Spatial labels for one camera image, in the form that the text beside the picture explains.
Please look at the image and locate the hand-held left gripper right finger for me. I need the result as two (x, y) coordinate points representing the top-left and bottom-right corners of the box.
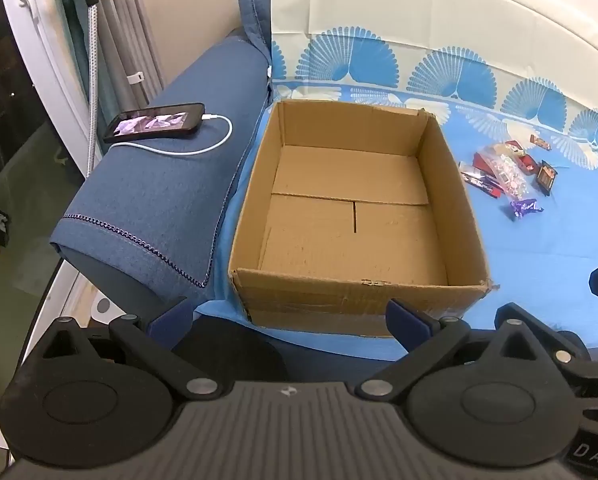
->
(354, 299), (590, 403)

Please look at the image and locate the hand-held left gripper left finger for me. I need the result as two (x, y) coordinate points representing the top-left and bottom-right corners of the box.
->
(28, 297), (225, 401)

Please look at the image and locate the brown cardboard box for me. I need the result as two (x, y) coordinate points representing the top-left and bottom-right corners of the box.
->
(227, 100), (493, 339)

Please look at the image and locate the purple snack packet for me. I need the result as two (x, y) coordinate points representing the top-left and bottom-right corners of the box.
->
(509, 197), (545, 220)

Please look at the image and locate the dark brown biscuit packet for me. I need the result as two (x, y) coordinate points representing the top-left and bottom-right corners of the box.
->
(535, 160), (560, 196)

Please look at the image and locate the clear candy bag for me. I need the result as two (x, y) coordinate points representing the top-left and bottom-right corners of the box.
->
(474, 142), (530, 199)

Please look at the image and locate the white plastic base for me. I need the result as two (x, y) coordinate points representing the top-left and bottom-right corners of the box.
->
(90, 294), (126, 327)

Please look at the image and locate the blue denim sofa cover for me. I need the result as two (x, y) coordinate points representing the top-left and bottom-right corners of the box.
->
(49, 0), (275, 306)

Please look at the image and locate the red black stick packet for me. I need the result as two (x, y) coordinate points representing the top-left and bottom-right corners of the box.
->
(469, 177), (506, 200)

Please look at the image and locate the silver purple stick packet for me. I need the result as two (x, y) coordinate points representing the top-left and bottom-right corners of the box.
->
(458, 161), (502, 191)

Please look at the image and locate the black smartphone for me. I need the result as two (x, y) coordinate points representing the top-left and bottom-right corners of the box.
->
(102, 102), (206, 145)

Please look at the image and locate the teal curtain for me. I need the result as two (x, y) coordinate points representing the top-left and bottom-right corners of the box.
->
(54, 0), (101, 128)

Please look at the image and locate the grey curtain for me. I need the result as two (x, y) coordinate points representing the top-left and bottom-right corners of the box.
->
(94, 0), (166, 107)

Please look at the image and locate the white charging cable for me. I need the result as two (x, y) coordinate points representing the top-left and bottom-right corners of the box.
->
(110, 113), (234, 157)

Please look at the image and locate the white window frame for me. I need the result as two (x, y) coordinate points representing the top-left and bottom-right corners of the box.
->
(0, 0), (101, 178)

